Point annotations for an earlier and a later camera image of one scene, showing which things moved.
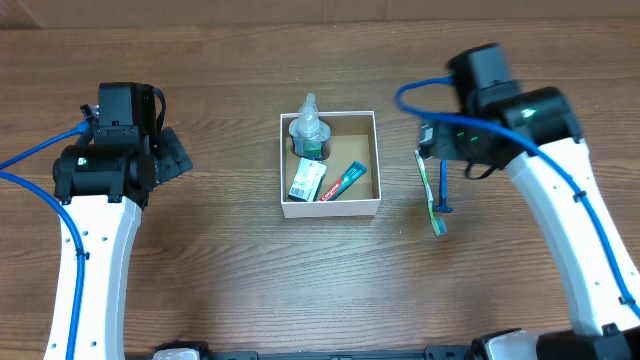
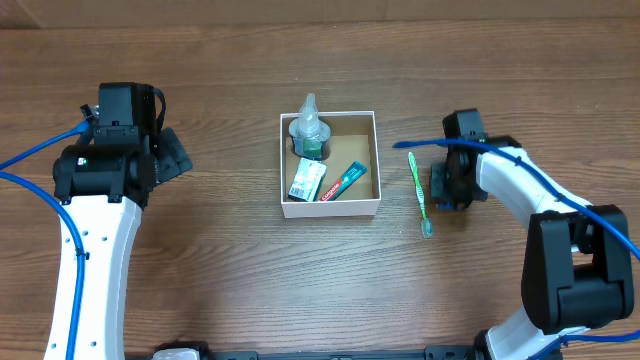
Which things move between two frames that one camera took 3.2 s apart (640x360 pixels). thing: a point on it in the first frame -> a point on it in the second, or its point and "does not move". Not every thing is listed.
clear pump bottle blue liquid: [309, 132] does not move
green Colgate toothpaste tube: [355, 171] does not move
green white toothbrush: [439, 223] -> [426, 225]
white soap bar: [307, 180] does not move
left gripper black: [175, 155] does not move
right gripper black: [439, 145] -> [439, 185]
